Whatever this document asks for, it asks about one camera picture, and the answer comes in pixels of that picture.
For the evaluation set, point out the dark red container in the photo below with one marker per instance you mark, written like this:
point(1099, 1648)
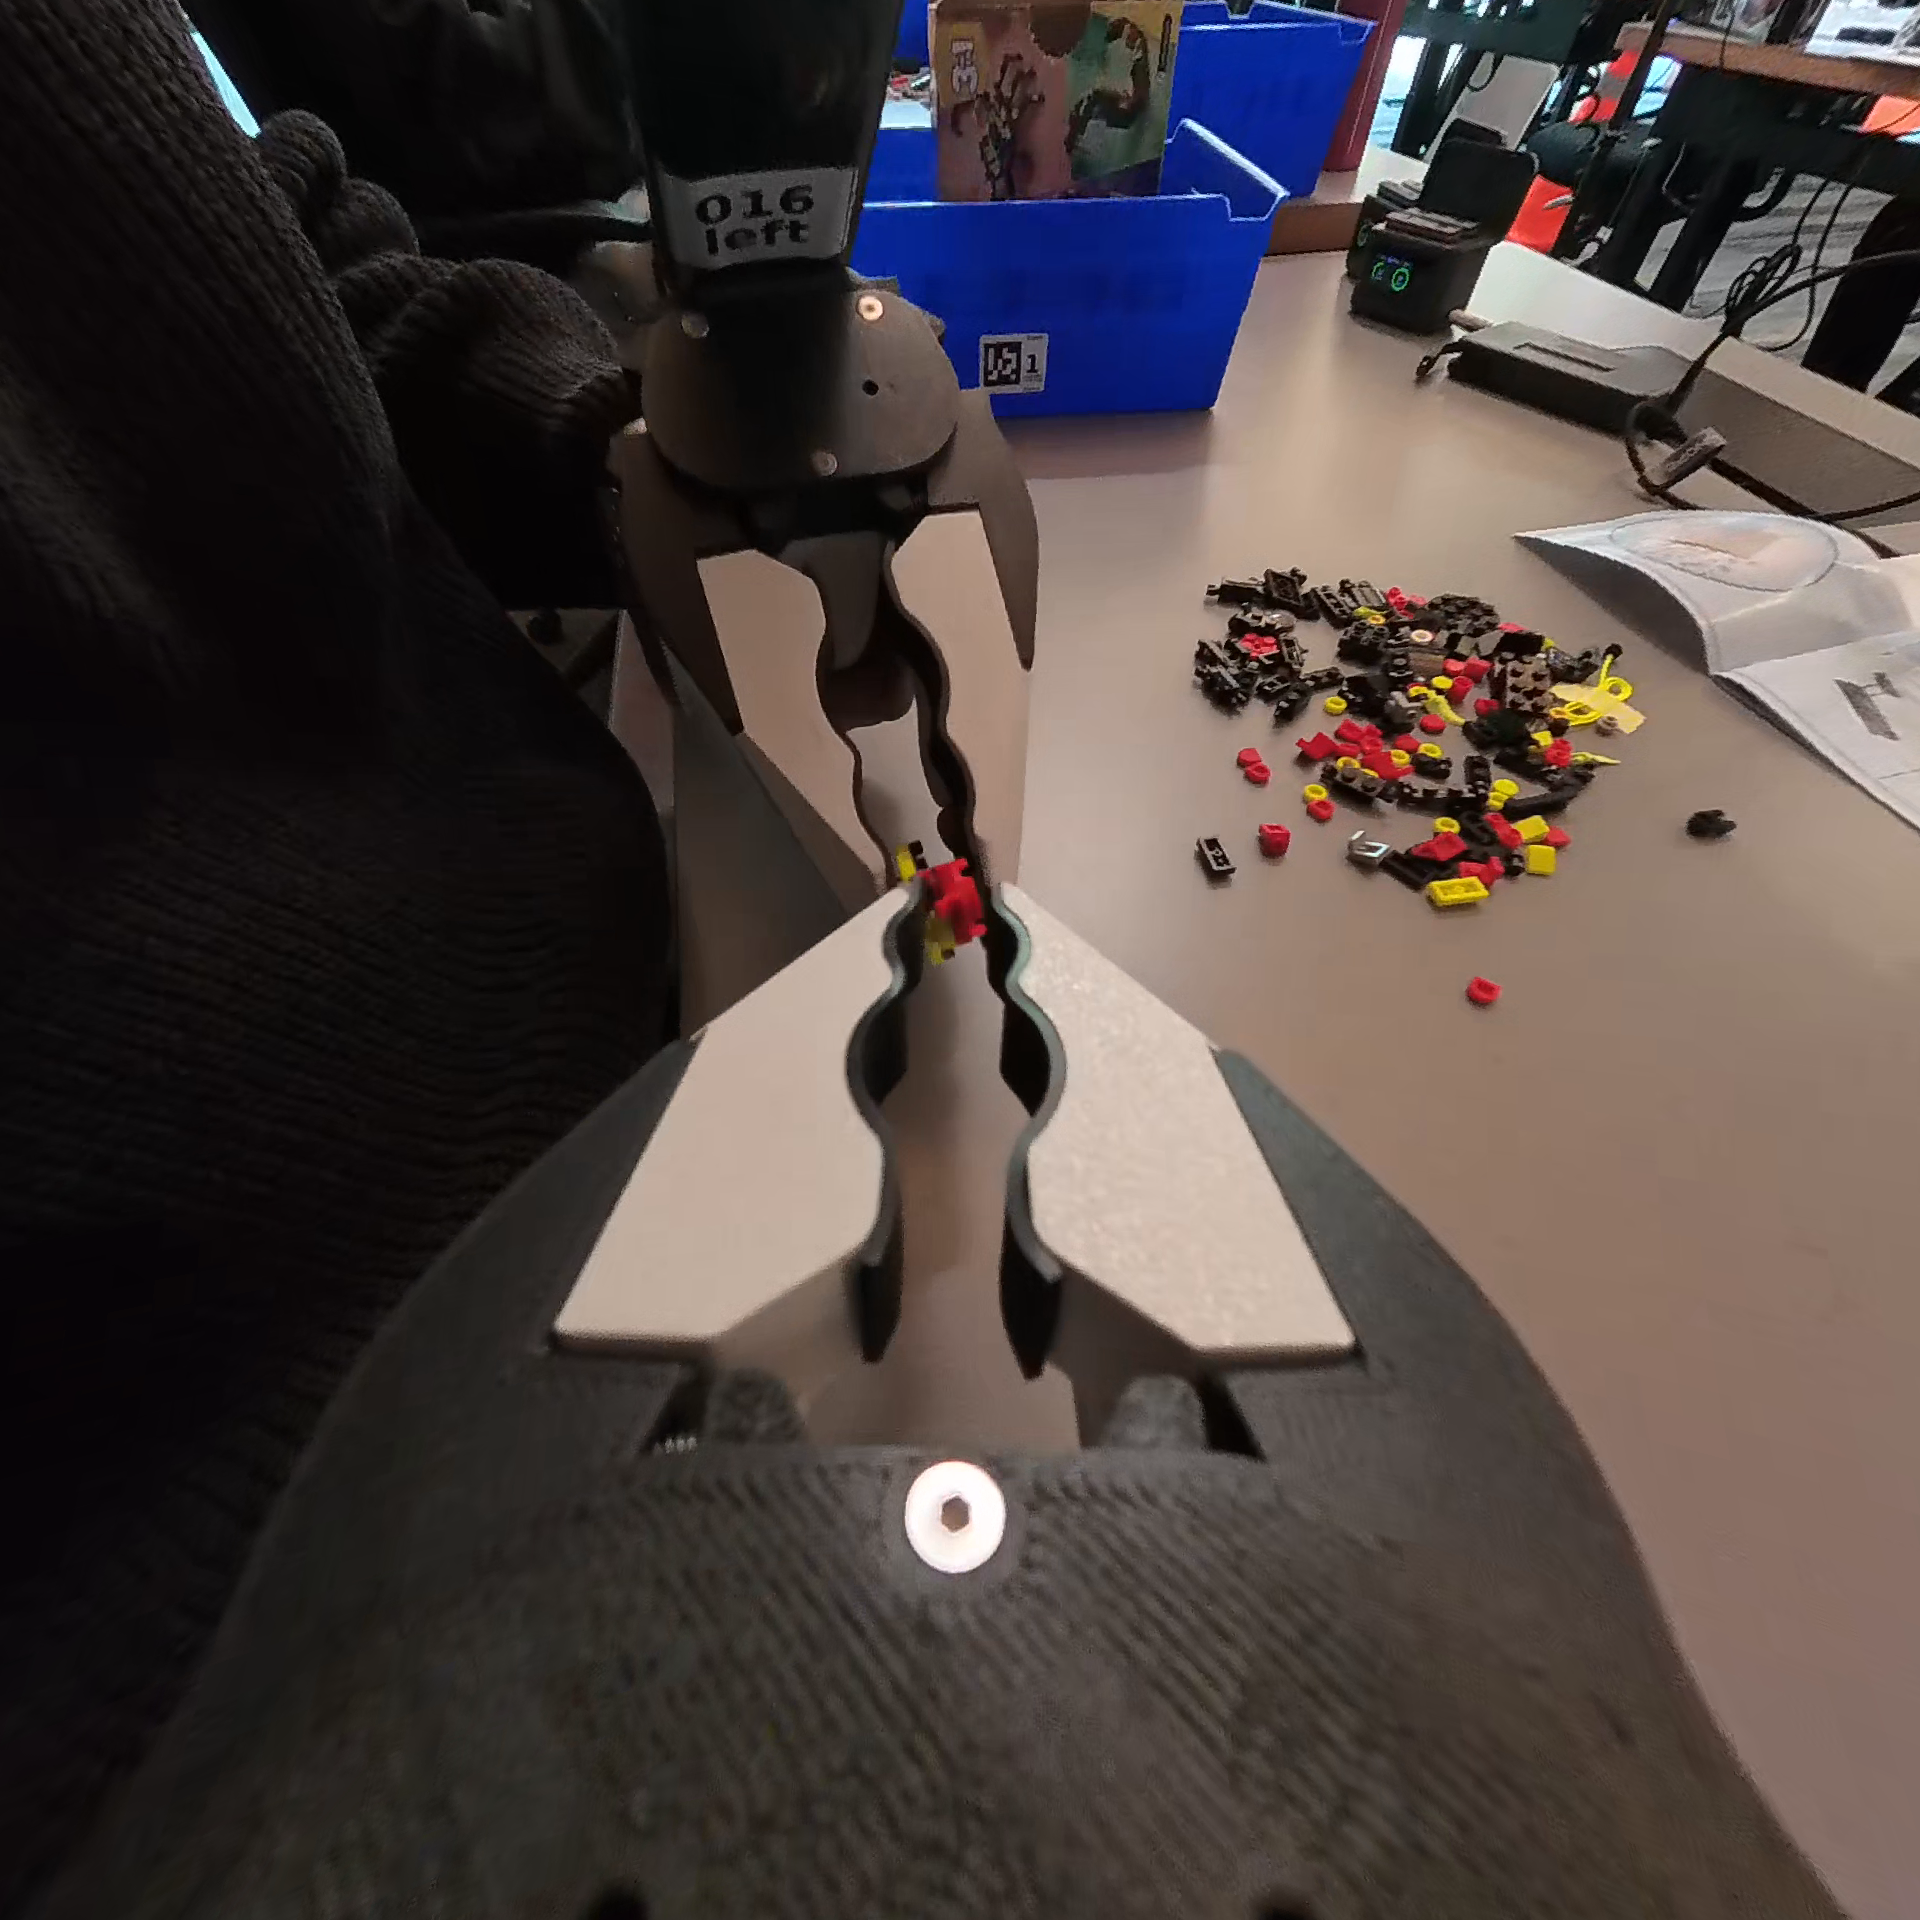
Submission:
point(1364, 86)

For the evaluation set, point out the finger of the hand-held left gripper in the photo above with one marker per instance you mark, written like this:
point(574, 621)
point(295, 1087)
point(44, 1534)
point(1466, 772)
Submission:
point(986, 646)
point(773, 660)

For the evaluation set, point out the blue plastic bin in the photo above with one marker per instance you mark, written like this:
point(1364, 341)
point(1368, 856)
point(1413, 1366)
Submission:
point(1271, 86)
point(1106, 298)

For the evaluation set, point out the black yellow red lego model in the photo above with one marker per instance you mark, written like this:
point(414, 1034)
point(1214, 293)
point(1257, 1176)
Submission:
point(947, 887)

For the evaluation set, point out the wooden desk black legs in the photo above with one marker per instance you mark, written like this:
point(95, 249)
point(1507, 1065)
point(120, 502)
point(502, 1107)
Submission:
point(1801, 59)

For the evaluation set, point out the small grey lego bracket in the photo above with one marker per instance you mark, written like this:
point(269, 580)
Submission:
point(1368, 851)

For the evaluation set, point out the person's black sweater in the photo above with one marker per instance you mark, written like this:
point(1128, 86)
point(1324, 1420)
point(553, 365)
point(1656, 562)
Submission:
point(223, 900)

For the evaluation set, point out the black charger green display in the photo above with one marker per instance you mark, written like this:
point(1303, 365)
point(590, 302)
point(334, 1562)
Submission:
point(1411, 276)

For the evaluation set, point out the black two-stud lego plate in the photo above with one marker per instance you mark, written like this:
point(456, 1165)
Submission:
point(1214, 856)

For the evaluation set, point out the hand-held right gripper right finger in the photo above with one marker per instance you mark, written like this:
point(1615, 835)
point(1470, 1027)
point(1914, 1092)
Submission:
point(1186, 1185)

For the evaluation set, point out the small black lego claw piece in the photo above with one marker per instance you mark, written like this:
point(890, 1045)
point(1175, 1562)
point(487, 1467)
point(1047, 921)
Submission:
point(1710, 822)

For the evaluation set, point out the printed cardboard lego box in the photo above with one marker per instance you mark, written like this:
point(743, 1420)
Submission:
point(1051, 105)

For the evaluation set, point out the person's left forearm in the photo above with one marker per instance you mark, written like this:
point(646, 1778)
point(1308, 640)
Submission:
point(451, 345)

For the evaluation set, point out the black box device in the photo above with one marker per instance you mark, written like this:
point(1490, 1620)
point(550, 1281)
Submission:
point(1470, 178)

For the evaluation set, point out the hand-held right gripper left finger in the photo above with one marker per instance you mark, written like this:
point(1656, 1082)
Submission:
point(737, 1185)

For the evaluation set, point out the pile of loose lego pieces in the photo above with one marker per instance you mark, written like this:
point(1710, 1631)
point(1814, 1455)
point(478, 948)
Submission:
point(1440, 703)

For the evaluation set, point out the clear plastic bag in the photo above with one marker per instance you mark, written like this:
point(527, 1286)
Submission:
point(1683, 580)

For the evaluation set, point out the flat black power adapter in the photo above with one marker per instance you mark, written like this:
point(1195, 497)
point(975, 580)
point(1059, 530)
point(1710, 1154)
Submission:
point(1575, 374)

